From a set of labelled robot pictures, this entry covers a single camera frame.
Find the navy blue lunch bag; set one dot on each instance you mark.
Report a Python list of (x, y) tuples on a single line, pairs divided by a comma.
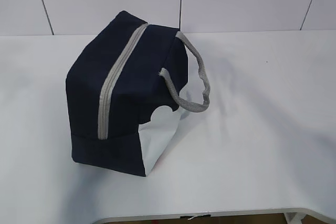
[(127, 91)]

